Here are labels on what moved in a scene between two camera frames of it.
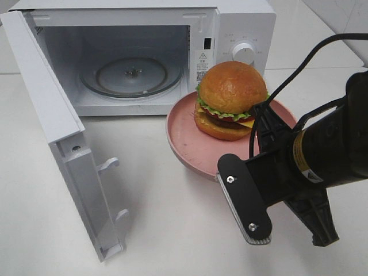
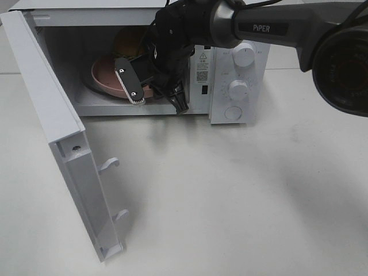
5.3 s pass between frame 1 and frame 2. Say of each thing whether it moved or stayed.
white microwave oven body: stayed
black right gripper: moved
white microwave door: stayed
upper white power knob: stayed
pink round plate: moved
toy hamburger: moved
